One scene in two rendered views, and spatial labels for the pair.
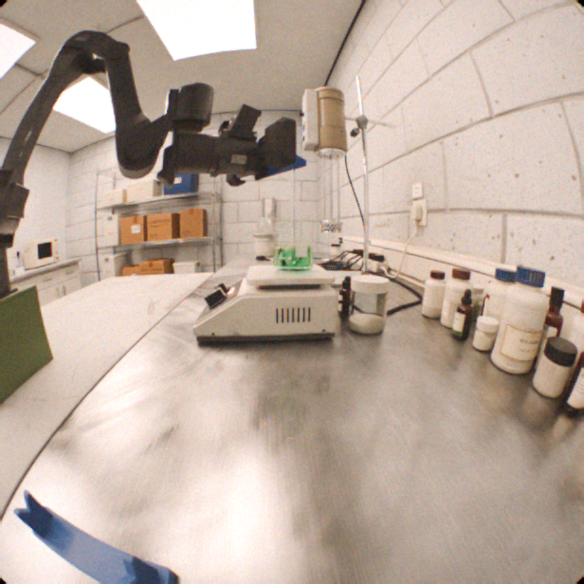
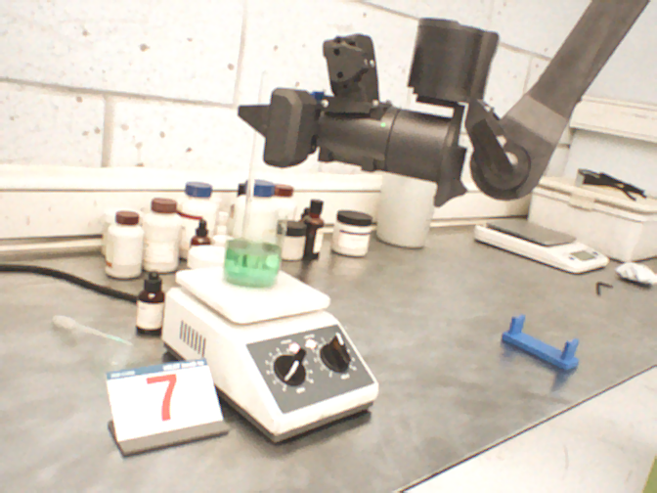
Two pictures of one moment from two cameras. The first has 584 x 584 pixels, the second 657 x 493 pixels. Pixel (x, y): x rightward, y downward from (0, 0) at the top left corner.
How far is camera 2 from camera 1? 87 cm
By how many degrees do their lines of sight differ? 122
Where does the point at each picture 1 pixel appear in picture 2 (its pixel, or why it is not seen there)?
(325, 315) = not seen: hidden behind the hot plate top
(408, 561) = (433, 305)
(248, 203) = not seen: outside the picture
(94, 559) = (537, 343)
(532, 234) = (159, 126)
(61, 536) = (555, 352)
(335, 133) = not seen: outside the picture
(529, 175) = (166, 53)
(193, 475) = (465, 348)
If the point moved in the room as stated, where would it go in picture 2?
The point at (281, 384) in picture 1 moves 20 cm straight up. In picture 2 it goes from (364, 343) to (396, 184)
